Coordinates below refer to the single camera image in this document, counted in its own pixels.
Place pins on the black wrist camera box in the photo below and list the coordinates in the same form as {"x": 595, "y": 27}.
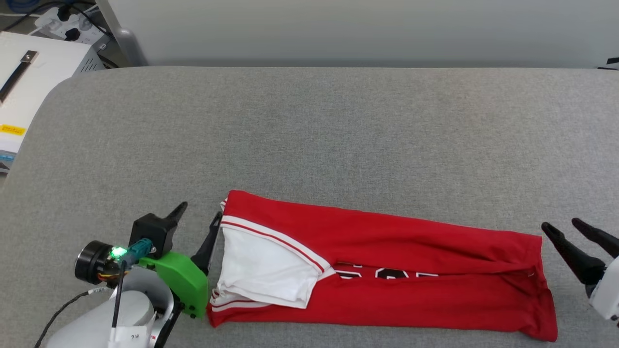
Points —
{"x": 150, "y": 231}

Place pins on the red and white sports jersey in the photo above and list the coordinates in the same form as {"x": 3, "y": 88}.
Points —
{"x": 387, "y": 241}

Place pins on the white appliance cabinet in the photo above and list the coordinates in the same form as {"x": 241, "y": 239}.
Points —
{"x": 48, "y": 72}

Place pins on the black cylindrical motor housing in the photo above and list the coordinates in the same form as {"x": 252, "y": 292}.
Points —
{"x": 89, "y": 262}

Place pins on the grey metal post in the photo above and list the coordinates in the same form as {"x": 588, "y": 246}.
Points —
{"x": 125, "y": 46}

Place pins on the yellow warning label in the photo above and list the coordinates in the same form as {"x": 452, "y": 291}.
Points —
{"x": 12, "y": 129}

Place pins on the white power strip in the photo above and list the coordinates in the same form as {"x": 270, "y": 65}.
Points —
{"x": 51, "y": 23}

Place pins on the black object at sofa edge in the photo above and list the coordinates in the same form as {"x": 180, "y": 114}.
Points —
{"x": 610, "y": 64}

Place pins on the black power plug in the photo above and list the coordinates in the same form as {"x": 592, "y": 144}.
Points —
{"x": 64, "y": 12}
{"x": 72, "y": 34}

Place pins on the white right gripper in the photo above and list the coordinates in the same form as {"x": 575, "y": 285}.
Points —
{"x": 608, "y": 295}

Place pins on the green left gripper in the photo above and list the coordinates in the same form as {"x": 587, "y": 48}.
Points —
{"x": 186, "y": 282}

